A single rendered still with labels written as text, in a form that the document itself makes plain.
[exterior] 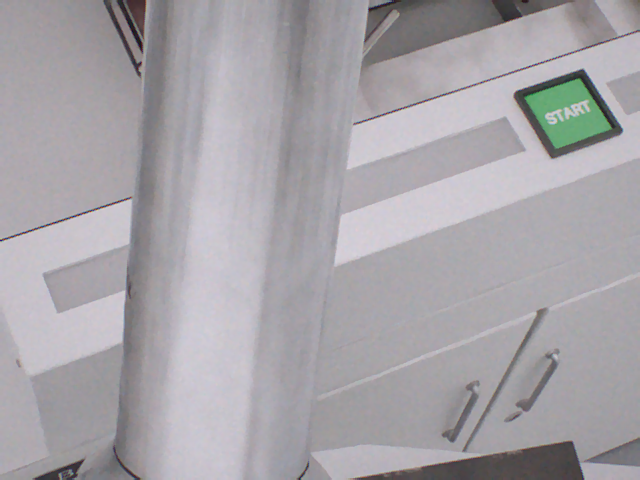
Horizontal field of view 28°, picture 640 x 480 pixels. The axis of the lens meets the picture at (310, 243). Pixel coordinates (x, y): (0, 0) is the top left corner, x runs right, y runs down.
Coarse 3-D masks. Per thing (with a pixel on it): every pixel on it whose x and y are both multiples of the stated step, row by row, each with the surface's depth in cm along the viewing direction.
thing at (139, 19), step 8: (128, 0) 99; (136, 0) 99; (144, 0) 99; (128, 8) 99; (136, 8) 98; (144, 8) 98; (136, 16) 98; (144, 16) 98; (136, 24) 98; (144, 24) 98
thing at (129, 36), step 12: (108, 0) 98; (120, 0) 98; (108, 12) 98; (120, 12) 98; (120, 24) 97; (132, 24) 98; (120, 36) 97; (132, 36) 97; (132, 48) 96; (132, 60) 96
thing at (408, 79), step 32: (480, 32) 103; (512, 32) 103; (544, 32) 103; (576, 32) 104; (384, 64) 100; (416, 64) 101; (448, 64) 101; (480, 64) 101; (512, 64) 101; (384, 96) 99; (416, 96) 99
